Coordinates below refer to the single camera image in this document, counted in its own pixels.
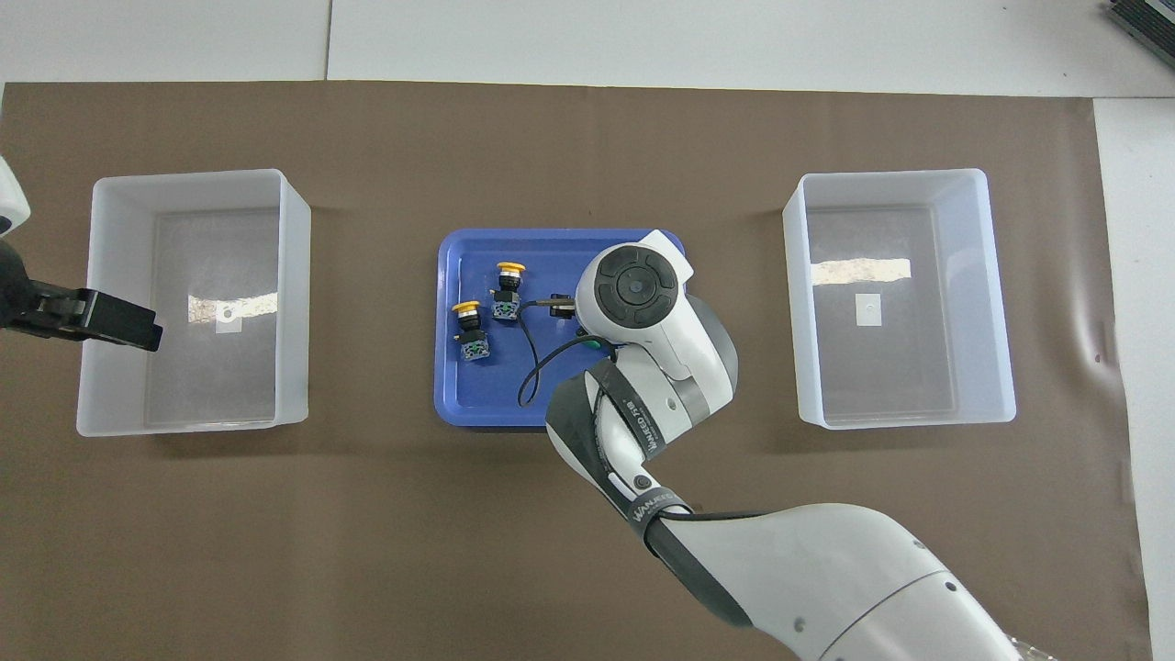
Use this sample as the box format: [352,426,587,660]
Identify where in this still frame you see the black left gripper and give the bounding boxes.
[0,239,165,353]

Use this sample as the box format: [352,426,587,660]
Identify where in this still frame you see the yellow push button switch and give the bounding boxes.
[489,261,527,325]
[451,300,491,364]

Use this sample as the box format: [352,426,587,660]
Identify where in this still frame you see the translucent white plastic bin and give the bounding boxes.
[782,168,1017,431]
[76,168,311,438]

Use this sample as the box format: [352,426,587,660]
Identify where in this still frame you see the blue plastic tray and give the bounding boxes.
[433,228,688,429]

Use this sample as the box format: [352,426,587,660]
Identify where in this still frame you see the brown paper table mat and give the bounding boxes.
[0,81,1154,661]

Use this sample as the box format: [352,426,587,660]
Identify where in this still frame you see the grey ribbed device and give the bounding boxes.
[1106,0,1175,47]

